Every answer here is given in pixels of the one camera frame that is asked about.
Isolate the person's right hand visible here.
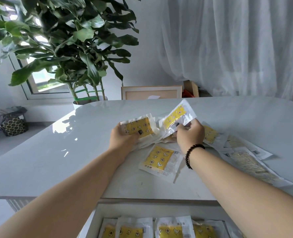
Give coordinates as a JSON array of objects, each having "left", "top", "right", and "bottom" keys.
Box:
[{"left": 176, "top": 118, "right": 206, "bottom": 154}]

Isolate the person's left hand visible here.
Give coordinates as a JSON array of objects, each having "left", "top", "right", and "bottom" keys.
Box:
[{"left": 109, "top": 122, "right": 143, "bottom": 159}]

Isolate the stack of yellow sachet packets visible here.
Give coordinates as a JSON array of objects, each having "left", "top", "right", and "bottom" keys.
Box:
[{"left": 120, "top": 113, "right": 160, "bottom": 147}]

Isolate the yellow patterned single sachet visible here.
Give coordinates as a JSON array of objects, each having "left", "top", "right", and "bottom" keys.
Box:
[{"left": 158, "top": 99, "right": 198, "bottom": 135}]

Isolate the person's left forearm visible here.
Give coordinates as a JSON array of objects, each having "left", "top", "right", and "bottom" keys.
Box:
[{"left": 0, "top": 148, "right": 131, "bottom": 238}]

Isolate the person's right forearm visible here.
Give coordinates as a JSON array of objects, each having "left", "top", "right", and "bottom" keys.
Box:
[{"left": 186, "top": 145, "right": 293, "bottom": 238}]

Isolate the scattered pile of sachet packets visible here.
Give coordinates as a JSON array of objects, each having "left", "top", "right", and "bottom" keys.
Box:
[{"left": 137, "top": 116, "right": 293, "bottom": 188}]

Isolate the brown cardboard box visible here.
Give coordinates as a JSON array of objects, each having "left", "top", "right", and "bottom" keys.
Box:
[{"left": 183, "top": 80, "right": 199, "bottom": 98}]

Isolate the white plant pot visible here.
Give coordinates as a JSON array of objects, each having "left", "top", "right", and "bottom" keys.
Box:
[{"left": 73, "top": 96, "right": 109, "bottom": 110}]

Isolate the green plant tie tape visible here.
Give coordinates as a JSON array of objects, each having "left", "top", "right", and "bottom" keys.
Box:
[{"left": 74, "top": 89, "right": 90, "bottom": 102}]

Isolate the white storage box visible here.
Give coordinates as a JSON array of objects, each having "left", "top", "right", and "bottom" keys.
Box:
[{"left": 83, "top": 202, "right": 247, "bottom": 238}]

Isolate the row of boxed sachet packets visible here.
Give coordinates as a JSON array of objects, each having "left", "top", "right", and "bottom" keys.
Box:
[{"left": 98, "top": 216, "right": 246, "bottom": 238}]

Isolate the white sheer curtain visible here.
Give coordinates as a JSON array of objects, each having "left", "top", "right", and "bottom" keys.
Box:
[{"left": 158, "top": 0, "right": 293, "bottom": 105}]

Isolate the large green leafy plant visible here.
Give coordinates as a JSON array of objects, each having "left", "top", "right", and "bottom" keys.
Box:
[{"left": 0, "top": 0, "right": 140, "bottom": 102}]

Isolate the black honeycomb patterned bag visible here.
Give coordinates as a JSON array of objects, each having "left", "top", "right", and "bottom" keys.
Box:
[{"left": 0, "top": 106, "right": 29, "bottom": 137}]

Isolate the black beaded bracelet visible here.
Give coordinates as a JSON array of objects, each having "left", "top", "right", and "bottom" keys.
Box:
[{"left": 185, "top": 144, "right": 206, "bottom": 170}]

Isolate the wooden picture frame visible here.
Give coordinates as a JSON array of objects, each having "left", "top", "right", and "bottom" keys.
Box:
[{"left": 121, "top": 86, "right": 183, "bottom": 100}]

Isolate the white window frame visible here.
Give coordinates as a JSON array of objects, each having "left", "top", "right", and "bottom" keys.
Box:
[{"left": 9, "top": 35, "right": 75, "bottom": 100}]

